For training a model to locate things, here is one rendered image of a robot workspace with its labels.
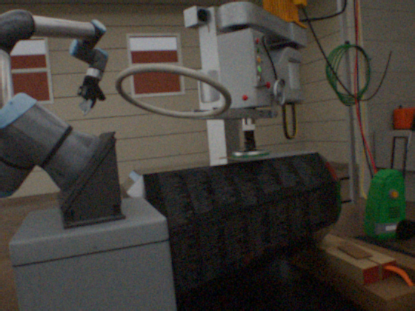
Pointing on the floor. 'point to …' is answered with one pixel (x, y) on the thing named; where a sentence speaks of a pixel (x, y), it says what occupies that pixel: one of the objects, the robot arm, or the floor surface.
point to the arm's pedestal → (94, 262)
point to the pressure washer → (388, 203)
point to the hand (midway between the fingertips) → (85, 114)
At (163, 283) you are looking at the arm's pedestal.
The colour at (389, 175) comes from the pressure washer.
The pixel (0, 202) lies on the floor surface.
